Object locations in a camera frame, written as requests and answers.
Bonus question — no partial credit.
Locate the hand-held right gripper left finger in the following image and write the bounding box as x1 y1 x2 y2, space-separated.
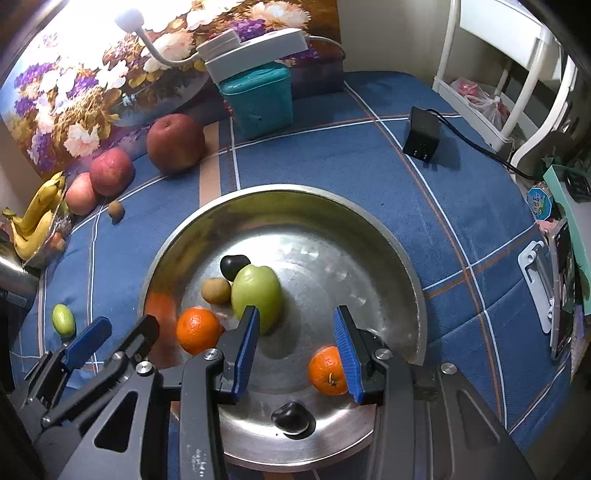
78 305 260 480

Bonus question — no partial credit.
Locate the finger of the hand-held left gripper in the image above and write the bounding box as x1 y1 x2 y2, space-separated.
21 318 112 407
41 315 160 428

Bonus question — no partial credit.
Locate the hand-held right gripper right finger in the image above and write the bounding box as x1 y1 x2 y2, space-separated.
333 305 536 480

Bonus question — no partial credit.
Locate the orange mandarin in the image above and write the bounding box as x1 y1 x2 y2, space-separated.
308 346 349 396
176 307 223 356

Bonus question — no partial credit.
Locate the green apple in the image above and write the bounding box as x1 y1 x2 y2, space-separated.
231 264 283 335

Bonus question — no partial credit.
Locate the dark round fruit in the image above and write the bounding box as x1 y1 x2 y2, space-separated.
220 255 252 281
271 401 311 435

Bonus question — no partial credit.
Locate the stainless steel bowl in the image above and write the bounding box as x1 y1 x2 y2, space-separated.
137 184 428 472

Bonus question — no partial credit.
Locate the green plum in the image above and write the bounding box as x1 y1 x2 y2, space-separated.
52 304 76 335

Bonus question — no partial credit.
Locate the grey metal pot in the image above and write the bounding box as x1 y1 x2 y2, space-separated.
0 251 40 305

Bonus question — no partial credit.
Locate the bunch of yellow bananas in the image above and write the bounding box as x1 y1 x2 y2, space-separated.
2 171 65 261

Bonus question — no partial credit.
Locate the pink apple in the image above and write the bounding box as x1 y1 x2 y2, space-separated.
65 173 99 216

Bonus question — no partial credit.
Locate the large dark red apple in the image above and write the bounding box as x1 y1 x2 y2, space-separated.
147 113 206 174

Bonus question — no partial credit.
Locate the white tablet stand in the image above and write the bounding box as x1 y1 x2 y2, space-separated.
517 240 555 334

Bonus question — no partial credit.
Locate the black tablet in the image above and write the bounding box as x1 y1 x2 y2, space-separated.
545 217 580 361

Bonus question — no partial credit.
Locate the black power adapter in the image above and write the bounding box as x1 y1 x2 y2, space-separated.
403 107 441 162

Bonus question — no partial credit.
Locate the floral painting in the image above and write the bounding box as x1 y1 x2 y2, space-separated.
2 0 345 178

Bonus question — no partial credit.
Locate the blue round packet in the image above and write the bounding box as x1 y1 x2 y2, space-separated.
526 182 557 220

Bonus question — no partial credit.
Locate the teal plastic container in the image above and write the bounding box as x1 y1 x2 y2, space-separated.
218 62 295 140

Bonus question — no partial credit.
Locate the teal box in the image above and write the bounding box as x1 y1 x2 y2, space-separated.
542 164 591 315

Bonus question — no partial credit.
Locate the small black device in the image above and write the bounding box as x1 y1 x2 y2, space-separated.
564 168 591 201

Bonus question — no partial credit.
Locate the pink plastic bag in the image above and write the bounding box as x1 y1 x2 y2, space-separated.
450 78 511 130

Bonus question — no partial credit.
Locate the white gooseneck desk lamp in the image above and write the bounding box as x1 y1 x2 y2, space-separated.
115 9 309 83

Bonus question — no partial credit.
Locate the white storage rack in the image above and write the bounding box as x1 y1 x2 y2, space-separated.
431 0 583 171

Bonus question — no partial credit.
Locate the black power cable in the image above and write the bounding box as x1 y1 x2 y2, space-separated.
426 108 544 182

